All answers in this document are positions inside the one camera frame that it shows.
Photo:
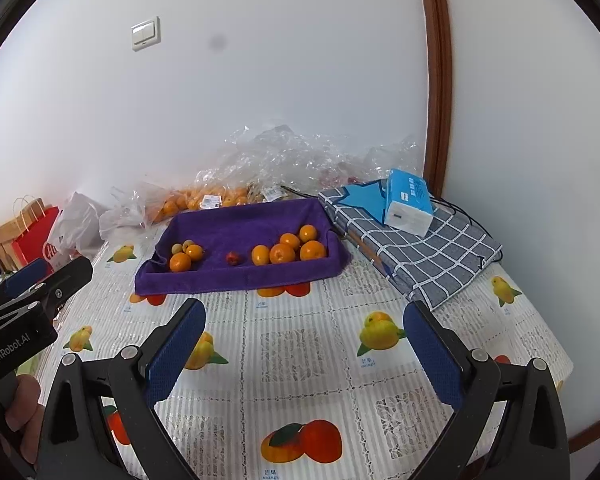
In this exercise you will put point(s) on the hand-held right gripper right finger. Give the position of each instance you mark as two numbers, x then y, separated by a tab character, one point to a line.
432	355

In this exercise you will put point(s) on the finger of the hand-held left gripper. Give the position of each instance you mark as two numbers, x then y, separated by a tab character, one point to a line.
27	272
70	277

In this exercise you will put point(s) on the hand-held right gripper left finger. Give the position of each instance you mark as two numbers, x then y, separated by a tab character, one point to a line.
177	350

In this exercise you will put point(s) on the purple cloth-lined tray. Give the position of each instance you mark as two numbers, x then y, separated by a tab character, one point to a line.
240	220

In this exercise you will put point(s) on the person's left hand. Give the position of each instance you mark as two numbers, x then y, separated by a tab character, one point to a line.
25	405

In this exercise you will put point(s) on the red paper bag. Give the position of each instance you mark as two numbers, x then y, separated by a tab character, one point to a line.
32	240

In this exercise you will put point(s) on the white plastic bag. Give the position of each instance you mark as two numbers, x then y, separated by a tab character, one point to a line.
77	220

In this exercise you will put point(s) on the small orange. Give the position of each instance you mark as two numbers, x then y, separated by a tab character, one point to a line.
194	251

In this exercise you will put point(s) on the longan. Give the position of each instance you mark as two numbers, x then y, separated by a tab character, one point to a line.
177	248

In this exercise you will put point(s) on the grey checked folded blanket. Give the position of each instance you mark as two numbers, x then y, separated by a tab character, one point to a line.
430	250

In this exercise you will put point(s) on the small red fruit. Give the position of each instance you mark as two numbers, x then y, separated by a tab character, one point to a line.
233	258

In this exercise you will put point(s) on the clear bag of oranges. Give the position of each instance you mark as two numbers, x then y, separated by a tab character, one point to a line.
150	205
215	196

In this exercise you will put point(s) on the fruit-print tablecloth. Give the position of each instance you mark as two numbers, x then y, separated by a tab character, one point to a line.
305	340

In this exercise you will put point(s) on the blue tissue pack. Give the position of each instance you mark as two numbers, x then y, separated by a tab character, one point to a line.
405	205

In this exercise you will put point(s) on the clear bag of longans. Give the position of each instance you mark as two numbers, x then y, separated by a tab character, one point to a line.
270	192

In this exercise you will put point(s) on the clear bag of red fruit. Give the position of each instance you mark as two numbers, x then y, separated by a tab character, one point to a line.
337	177

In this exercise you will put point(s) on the heap of clear plastic bags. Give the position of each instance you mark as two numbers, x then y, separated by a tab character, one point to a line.
290	155

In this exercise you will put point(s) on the white wall switch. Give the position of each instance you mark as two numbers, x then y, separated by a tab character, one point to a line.
145	33

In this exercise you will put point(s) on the brown wooden door frame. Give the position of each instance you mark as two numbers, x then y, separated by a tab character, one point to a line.
437	85

